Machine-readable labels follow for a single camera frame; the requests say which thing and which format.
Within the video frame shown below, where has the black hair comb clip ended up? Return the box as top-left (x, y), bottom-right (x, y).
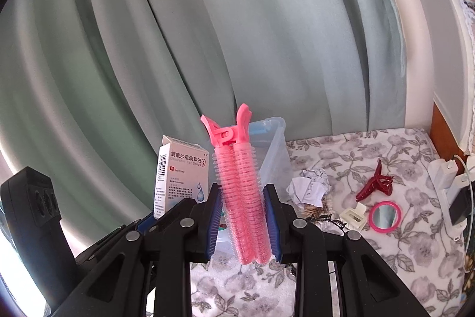
top-left (312, 214), bottom-right (347, 228)

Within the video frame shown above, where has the wooden cabinet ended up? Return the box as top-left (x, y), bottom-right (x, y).
top-left (430, 100), bottom-right (475, 176)

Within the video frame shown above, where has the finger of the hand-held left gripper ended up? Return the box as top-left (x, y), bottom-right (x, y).
top-left (148, 198), bottom-right (198, 233)
top-left (76, 212), bottom-right (156, 266)

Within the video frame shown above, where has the dark red hair claw clip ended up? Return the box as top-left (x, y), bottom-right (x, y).
top-left (355, 159), bottom-right (395, 202)

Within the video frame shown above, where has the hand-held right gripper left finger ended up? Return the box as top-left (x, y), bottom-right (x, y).
top-left (50, 182), bottom-right (225, 317)

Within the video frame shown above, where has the black charger plug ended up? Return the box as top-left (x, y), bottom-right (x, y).
top-left (449, 187), bottom-right (470, 226)

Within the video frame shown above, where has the white charging cable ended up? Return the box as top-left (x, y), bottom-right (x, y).
top-left (453, 153), bottom-right (475, 177)

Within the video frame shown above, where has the white charger plug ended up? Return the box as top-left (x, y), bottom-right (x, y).
top-left (428, 158), bottom-right (459, 191)

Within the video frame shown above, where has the pink round mirror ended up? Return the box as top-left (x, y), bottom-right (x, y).
top-left (368, 201), bottom-right (403, 232)

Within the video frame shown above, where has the crumpled white paper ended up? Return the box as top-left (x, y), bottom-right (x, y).
top-left (287, 168), bottom-right (332, 208)

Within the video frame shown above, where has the clear plastic storage box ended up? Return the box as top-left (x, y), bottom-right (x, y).
top-left (217, 115), bottom-right (294, 254)

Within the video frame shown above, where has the pink hair roller clip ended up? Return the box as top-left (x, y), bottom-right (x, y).
top-left (200, 102), bottom-right (266, 266)

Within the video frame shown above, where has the pale green curtain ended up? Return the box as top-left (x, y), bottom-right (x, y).
top-left (0, 0), bottom-right (412, 266)

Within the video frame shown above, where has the white medicine box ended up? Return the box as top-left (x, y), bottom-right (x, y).
top-left (153, 134), bottom-right (216, 220)

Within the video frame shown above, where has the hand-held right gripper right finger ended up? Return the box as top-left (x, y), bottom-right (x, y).
top-left (262, 183), bottom-right (433, 317)

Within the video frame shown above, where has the white power strip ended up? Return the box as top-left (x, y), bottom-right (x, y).
top-left (427, 157), bottom-right (475, 239)

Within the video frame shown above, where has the white appliance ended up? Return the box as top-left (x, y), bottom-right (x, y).
top-left (352, 0), bottom-right (475, 158)

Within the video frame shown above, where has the white hair claw clip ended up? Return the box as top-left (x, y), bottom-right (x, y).
top-left (339, 202), bottom-right (368, 230)

